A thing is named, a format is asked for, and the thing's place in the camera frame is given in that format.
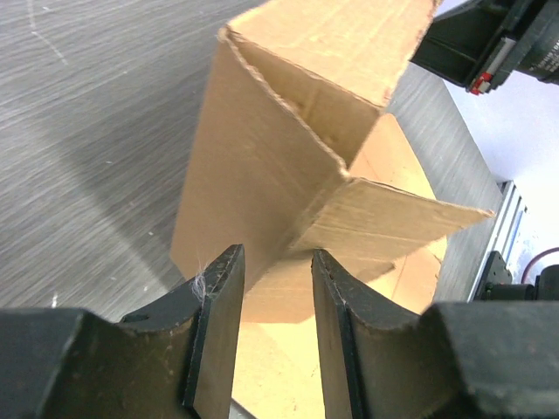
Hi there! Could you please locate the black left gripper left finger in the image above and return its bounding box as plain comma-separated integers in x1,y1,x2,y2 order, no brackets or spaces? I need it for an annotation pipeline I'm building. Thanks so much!
1,244,245,418

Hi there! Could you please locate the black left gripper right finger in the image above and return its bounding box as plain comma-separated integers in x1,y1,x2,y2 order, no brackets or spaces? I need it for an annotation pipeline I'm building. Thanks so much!
311,250,558,418

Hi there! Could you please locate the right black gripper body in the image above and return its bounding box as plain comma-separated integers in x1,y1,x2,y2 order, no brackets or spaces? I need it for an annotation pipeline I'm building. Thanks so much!
411,0,558,94

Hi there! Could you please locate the brown cardboard box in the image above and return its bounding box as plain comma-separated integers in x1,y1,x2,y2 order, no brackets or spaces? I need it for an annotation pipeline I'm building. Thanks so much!
170,1,490,418

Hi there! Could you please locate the aluminium front rail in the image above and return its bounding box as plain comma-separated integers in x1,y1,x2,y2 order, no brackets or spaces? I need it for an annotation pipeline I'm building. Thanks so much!
467,181,527,302

